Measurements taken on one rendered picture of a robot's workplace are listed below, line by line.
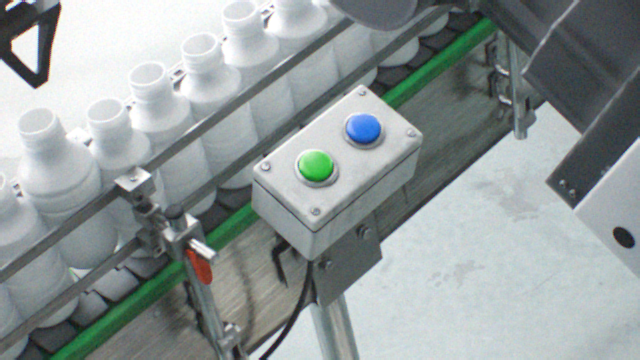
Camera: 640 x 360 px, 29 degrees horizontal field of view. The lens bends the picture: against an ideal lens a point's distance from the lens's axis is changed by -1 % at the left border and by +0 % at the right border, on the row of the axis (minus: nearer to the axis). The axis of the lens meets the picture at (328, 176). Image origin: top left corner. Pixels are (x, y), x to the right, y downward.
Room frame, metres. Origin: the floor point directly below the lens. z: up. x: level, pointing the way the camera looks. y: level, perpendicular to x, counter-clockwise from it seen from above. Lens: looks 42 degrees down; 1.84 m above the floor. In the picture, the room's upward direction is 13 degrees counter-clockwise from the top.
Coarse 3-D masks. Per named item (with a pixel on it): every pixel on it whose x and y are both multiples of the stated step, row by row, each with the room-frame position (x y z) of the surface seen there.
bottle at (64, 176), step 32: (32, 128) 0.88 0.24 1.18; (64, 128) 0.88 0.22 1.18; (32, 160) 0.86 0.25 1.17; (64, 160) 0.86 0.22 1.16; (96, 160) 0.88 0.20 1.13; (32, 192) 0.84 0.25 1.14; (64, 192) 0.84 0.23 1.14; (96, 192) 0.86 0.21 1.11; (96, 224) 0.85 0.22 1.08; (64, 256) 0.85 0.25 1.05; (96, 256) 0.85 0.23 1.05
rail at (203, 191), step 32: (416, 32) 1.09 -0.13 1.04; (288, 64) 0.99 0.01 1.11; (320, 96) 1.01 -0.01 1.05; (192, 128) 0.92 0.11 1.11; (288, 128) 0.98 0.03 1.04; (160, 160) 0.89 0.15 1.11; (192, 192) 0.91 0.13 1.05; (64, 224) 0.83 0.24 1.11; (32, 256) 0.80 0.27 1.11; (128, 256) 0.85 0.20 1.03; (32, 320) 0.79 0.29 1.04; (0, 352) 0.77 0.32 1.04
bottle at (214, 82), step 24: (192, 48) 0.99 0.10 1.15; (216, 48) 0.96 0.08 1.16; (192, 72) 0.96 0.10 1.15; (216, 72) 0.96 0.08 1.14; (192, 96) 0.95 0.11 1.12; (216, 96) 0.95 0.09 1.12; (240, 120) 0.95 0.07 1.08; (216, 144) 0.95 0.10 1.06; (240, 144) 0.95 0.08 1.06; (216, 168) 0.95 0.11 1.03
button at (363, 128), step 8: (352, 120) 0.86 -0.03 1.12; (360, 120) 0.86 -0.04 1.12; (368, 120) 0.86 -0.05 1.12; (376, 120) 0.86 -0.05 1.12; (352, 128) 0.86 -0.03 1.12; (360, 128) 0.86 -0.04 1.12; (368, 128) 0.85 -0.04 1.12; (376, 128) 0.85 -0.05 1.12; (352, 136) 0.85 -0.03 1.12; (360, 136) 0.85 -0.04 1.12; (368, 136) 0.85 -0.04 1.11; (376, 136) 0.85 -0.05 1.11
